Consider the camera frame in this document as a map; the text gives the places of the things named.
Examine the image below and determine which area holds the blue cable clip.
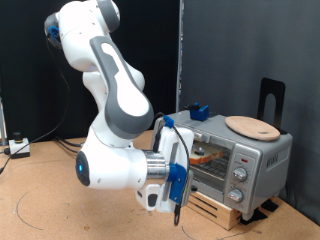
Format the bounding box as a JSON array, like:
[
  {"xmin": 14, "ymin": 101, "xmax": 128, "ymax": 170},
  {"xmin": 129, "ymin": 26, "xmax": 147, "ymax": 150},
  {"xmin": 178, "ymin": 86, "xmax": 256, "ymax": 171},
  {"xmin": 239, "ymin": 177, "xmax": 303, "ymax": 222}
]
[{"xmin": 47, "ymin": 25, "xmax": 63, "ymax": 46}]

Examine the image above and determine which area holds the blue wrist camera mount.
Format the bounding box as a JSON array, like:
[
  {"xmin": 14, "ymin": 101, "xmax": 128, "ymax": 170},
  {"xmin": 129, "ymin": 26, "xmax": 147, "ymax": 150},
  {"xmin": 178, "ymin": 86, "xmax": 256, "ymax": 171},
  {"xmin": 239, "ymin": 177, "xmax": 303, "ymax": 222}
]
[{"xmin": 167, "ymin": 162, "xmax": 189, "ymax": 205}]

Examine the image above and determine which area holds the tall metal pole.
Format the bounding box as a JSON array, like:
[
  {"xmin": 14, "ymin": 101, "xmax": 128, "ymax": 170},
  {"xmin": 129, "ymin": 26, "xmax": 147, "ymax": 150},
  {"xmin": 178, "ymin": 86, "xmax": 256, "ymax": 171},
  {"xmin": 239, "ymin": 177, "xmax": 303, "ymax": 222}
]
[{"xmin": 175, "ymin": 0, "xmax": 186, "ymax": 113}]

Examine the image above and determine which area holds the silver oven timer knob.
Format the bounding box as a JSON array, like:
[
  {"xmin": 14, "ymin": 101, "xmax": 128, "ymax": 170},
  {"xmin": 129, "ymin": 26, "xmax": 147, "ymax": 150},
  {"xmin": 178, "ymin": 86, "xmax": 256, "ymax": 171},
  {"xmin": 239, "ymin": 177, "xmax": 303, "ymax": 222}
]
[{"xmin": 228, "ymin": 188, "xmax": 245, "ymax": 204}]

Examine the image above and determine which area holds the black metal bookend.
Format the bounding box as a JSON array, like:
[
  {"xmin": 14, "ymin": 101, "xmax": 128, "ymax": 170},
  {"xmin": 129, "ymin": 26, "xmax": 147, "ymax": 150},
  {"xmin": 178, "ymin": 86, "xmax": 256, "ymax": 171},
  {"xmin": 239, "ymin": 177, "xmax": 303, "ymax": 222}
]
[{"xmin": 257, "ymin": 77, "xmax": 288, "ymax": 135}]

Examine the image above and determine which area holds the silver oven temperature knob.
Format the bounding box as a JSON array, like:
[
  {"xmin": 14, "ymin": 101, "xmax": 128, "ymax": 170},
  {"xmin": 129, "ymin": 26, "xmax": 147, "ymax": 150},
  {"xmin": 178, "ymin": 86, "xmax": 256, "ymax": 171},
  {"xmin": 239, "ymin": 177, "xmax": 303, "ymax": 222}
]
[{"xmin": 232, "ymin": 167, "xmax": 249, "ymax": 183}]

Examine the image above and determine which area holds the long black hanging cable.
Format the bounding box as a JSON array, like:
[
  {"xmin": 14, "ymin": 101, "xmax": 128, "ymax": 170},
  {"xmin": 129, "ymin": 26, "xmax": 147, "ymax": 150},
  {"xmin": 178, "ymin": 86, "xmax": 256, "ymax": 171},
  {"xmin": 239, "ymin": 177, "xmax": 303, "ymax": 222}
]
[{"xmin": 0, "ymin": 34, "xmax": 71, "ymax": 174}]

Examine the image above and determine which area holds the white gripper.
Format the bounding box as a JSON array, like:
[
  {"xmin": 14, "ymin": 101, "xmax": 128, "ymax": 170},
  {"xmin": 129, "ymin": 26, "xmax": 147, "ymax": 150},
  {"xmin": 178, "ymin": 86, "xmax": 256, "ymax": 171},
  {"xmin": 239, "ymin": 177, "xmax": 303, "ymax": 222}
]
[{"xmin": 135, "ymin": 126, "xmax": 198, "ymax": 214}]

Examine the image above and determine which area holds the silver toaster oven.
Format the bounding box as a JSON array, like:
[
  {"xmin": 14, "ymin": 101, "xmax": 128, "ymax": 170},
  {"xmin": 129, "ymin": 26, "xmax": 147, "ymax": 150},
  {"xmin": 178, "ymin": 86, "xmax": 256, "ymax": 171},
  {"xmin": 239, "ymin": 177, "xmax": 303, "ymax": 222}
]
[{"xmin": 151, "ymin": 109, "xmax": 294, "ymax": 222}]

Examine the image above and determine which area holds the thin metal stand pole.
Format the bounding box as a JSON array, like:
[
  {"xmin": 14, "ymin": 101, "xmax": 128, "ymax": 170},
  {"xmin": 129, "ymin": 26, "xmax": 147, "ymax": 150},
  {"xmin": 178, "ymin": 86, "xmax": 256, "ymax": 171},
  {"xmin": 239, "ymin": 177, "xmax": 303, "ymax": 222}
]
[{"xmin": 0, "ymin": 96, "xmax": 8, "ymax": 147}]

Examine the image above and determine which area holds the oval wooden cutting board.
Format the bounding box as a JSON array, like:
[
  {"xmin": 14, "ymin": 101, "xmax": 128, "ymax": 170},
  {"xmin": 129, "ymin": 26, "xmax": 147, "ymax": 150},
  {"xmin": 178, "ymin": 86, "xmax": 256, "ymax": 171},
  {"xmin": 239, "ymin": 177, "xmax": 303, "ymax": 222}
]
[{"xmin": 224, "ymin": 115, "xmax": 281, "ymax": 142}]

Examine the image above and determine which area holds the blue fork grip block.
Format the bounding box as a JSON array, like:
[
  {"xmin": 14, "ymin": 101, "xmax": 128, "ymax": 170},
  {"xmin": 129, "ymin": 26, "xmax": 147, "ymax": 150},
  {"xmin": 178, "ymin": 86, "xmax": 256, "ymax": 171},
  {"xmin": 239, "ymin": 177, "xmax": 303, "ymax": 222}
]
[{"xmin": 189, "ymin": 104, "xmax": 210, "ymax": 122}]

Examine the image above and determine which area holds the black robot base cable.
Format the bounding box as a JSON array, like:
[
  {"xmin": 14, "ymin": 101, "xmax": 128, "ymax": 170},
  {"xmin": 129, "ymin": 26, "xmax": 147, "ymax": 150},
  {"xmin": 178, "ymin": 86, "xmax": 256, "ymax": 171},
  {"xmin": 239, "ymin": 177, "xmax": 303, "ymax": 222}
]
[{"xmin": 56, "ymin": 139, "xmax": 84, "ymax": 155}]

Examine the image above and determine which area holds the black foam pad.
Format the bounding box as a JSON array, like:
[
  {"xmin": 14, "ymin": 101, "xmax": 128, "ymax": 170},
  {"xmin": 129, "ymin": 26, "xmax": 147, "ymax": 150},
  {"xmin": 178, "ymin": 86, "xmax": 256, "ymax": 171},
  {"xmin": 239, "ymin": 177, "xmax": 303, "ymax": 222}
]
[
  {"xmin": 239, "ymin": 208, "xmax": 268, "ymax": 226},
  {"xmin": 261, "ymin": 199, "xmax": 280, "ymax": 213}
]

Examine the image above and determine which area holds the black cable silver connector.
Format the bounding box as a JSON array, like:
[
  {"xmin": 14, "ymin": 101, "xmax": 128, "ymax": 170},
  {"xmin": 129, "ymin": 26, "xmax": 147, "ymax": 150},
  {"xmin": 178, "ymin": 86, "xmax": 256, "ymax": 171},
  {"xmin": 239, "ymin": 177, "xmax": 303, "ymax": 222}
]
[{"xmin": 54, "ymin": 135, "xmax": 85, "ymax": 148}]

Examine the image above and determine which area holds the glass oven door grey handle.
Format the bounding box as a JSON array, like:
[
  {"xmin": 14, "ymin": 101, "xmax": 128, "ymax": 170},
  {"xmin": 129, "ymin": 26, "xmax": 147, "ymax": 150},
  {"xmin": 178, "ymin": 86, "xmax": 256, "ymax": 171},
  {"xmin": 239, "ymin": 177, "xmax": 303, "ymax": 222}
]
[{"xmin": 188, "ymin": 128, "xmax": 236, "ymax": 194}]

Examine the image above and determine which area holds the metal wire oven rack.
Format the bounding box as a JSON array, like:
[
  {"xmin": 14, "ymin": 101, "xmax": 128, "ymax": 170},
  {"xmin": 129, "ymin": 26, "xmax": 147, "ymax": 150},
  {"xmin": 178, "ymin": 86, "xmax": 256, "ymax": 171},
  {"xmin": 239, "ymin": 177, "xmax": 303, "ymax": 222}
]
[{"xmin": 191, "ymin": 146, "xmax": 233, "ymax": 183}]

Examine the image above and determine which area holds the wooden pallet base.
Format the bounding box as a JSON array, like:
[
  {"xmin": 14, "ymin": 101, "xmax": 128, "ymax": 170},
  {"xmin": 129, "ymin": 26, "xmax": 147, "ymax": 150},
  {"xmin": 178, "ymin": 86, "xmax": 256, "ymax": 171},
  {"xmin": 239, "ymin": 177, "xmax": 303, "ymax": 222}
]
[{"xmin": 185, "ymin": 191, "xmax": 243, "ymax": 231}]

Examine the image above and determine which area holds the white bread slice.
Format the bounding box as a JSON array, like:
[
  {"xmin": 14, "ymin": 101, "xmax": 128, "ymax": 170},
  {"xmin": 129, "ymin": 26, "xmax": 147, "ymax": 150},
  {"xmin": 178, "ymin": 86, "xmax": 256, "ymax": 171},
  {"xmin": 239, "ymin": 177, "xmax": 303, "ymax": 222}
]
[{"xmin": 189, "ymin": 143, "xmax": 225, "ymax": 165}]

